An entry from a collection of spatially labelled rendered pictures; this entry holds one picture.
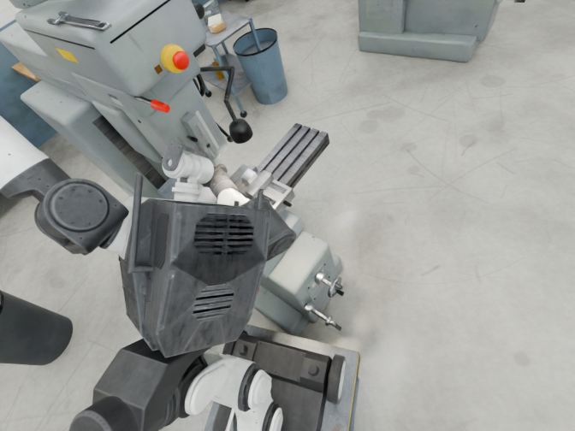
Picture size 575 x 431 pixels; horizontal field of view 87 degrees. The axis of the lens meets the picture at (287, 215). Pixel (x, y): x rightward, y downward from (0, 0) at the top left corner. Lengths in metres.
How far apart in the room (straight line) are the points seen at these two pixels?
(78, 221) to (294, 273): 1.11
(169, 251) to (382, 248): 1.93
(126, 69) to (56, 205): 0.36
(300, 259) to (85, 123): 1.09
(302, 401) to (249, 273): 1.00
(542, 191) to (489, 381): 1.39
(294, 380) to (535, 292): 1.57
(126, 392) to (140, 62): 0.69
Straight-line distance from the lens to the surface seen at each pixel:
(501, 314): 2.29
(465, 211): 2.56
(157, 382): 0.69
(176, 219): 0.53
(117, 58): 0.81
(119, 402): 0.71
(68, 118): 1.44
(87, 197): 0.60
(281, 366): 1.55
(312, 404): 1.54
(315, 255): 1.54
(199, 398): 0.80
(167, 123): 1.04
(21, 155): 0.65
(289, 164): 1.65
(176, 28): 0.88
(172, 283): 0.56
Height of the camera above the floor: 2.08
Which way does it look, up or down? 54 degrees down
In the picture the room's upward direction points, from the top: 24 degrees counter-clockwise
